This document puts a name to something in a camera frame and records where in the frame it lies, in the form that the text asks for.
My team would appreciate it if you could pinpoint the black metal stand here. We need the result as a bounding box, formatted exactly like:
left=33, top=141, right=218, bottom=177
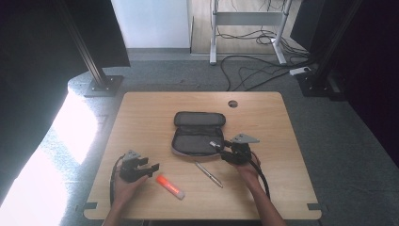
left=295, top=0, right=365, bottom=99
left=56, top=0, right=124, bottom=98

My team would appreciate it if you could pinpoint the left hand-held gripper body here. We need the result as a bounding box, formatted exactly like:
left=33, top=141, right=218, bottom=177
left=118, top=149, right=149, bottom=184

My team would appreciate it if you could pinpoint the white desk frame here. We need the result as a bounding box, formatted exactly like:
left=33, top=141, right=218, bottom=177
left=209, top=0, right=295, bottom=66

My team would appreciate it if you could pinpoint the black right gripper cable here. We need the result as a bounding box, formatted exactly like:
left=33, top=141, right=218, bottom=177
left=248, top=152, right=272, bottom=200

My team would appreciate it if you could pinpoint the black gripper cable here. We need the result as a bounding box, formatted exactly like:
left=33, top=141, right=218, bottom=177
left=248, top=152, right=272, bottom=200
left=108, top=153, right=127, bottom=207

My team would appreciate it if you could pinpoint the white power strip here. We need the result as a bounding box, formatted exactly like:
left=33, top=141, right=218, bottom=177
left=288, top=66, right=312, bottom=77

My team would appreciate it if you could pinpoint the orange highlighter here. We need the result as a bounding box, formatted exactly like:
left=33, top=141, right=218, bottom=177
left=155, top=174, right=186, bottom=201

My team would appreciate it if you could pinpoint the person's left hand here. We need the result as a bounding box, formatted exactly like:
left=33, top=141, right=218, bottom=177
left=111, top=170, right=150, bottom=209

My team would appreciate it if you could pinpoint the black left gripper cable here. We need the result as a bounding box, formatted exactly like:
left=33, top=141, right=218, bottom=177
left=108, top=153, right=127, bottom=207

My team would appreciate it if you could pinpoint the silver pen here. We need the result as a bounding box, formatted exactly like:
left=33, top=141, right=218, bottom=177
left=194, top=161, right=224, bottom=189

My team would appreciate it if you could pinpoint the person's right hand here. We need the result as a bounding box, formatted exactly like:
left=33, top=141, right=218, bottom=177
left=234, top=153, right=263, bottom=186

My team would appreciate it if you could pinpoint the long black floor cable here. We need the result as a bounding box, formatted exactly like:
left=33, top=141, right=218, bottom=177
left=219, top=54, right=314, bottom=92

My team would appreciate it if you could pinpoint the tangled black cable bundle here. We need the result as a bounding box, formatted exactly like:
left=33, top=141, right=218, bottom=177
left=215, top=26, right=311, bottom=58

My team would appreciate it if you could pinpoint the black pencil case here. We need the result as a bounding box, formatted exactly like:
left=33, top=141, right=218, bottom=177
left=170, top=110, right=227, bottom=158

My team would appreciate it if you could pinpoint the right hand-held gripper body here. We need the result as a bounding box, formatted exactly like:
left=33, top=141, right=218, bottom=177
left=220, top=133, right=261, bottom=166

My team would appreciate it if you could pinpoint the dark curtain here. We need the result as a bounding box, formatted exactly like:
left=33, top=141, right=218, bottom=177
left=0, top=0, right=132, bottom=202
left=289, top=0, right=399, bottom=169

